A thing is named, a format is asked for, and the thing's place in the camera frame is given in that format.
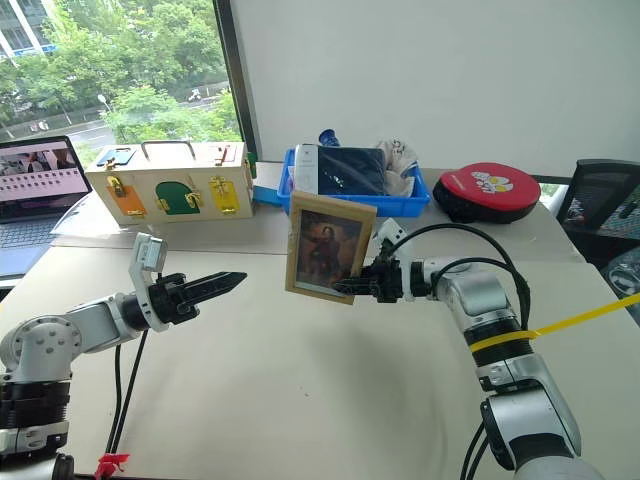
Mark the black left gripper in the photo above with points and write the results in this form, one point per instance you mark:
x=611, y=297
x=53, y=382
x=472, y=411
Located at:
x=167, y=302

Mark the dark window frame post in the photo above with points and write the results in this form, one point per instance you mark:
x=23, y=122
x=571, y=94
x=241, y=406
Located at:
x=240, y=85

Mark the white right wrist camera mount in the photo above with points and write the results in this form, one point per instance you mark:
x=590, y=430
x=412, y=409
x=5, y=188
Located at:
x=395, y=235

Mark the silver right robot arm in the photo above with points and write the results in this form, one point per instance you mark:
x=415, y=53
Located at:
x=490, y=310

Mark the wooden picture frame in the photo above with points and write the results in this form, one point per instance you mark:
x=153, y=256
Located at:
x=327, y=240

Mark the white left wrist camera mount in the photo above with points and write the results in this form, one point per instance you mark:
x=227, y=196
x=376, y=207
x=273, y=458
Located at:
x=146, y=255

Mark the black mesh chair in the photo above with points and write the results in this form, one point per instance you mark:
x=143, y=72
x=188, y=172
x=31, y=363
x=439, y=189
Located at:
x=605, y=195

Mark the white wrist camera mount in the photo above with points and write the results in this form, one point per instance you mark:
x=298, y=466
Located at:
x=395, y=235
x=146, y=255

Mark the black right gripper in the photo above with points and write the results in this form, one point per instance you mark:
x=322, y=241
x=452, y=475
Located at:
x=386, y=280

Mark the open laptop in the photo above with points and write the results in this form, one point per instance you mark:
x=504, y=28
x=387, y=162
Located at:
x=35, y=200

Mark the wooden lock activity box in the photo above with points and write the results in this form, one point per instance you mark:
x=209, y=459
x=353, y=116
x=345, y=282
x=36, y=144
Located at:
x=170, y=187

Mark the blue plastic bin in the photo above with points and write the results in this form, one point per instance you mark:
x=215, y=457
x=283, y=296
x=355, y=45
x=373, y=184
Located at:
x=400, y=202

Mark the white flat box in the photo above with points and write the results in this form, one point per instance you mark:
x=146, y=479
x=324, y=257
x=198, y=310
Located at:
x=306, y=167

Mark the dark rounded shape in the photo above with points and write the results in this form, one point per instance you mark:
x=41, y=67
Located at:
x=64, y=467

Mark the white crumpled bag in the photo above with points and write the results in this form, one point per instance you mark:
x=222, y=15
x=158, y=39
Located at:
x=400, y=165

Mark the dark bag with clear plastic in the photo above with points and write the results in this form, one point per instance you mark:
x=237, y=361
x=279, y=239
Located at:
x=622, y=280

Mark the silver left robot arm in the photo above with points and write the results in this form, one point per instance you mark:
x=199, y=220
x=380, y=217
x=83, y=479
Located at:
x=47, y=340

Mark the red black round case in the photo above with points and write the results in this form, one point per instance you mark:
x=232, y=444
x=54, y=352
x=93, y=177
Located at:
x=487, y=192

